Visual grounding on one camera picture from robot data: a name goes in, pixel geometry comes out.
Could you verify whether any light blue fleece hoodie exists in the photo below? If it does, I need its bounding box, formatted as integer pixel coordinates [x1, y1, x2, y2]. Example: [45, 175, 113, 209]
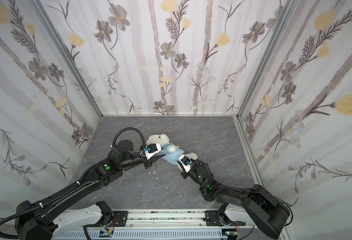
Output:
[159, 144, 185, 166]

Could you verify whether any white plush teddy bear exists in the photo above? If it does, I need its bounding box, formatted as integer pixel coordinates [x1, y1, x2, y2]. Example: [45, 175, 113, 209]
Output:
[146, 134, 198, 169]

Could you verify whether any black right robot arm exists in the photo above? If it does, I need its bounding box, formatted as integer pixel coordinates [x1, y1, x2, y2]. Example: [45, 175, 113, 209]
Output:
[178, 158, 293, 240]

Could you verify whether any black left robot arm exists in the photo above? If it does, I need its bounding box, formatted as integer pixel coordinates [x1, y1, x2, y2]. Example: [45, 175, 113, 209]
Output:
[15, 140, 163, 240]

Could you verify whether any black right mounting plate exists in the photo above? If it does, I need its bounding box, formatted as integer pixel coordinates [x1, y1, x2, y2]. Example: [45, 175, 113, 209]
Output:
[204, 210, 225, 227]

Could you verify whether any black mounting plate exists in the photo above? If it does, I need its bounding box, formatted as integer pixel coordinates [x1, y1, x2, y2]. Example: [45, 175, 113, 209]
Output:
[110, 211, 128, 227]
[204, 210, 225, 227]

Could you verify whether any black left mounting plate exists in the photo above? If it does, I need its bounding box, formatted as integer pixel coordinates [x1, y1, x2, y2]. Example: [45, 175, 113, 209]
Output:
[110, 211, 128, 227]

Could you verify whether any black corrugated right cable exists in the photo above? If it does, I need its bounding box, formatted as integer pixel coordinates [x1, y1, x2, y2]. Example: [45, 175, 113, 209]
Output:
[112, 127, 146, 151]

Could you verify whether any black corrugated cable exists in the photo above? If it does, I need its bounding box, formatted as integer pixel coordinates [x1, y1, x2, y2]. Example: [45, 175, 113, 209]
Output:
[112, 127, 146, 151]
[0, 179, 83, 240]

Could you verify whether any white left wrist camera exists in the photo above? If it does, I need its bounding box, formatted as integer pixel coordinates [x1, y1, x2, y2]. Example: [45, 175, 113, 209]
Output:
[141, 144, 164, 162]

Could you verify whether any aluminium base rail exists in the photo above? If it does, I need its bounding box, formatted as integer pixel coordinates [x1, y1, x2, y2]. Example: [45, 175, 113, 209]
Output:
[52, 209, 291, 230]

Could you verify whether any white slotted cable duct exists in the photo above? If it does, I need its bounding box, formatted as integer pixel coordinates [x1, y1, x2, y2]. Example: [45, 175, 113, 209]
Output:
[52, 229, 228, 240]

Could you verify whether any black corrugated left cable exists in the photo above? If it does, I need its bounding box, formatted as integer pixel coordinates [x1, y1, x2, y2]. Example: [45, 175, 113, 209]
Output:
[0, 179, 83, 240]

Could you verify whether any aluminium corner post left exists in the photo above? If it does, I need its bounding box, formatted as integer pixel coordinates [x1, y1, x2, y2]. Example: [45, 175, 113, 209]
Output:
[28, 0, 103, 118]

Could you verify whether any aluminium corner post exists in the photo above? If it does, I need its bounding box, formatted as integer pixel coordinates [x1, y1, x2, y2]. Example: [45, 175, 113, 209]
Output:
[236, 0, 298, 119]
[28, 0, 103, 118]

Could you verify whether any aluminium corner post right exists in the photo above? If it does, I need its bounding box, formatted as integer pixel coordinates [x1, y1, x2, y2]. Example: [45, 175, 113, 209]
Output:
[236, 0, 298, 119]

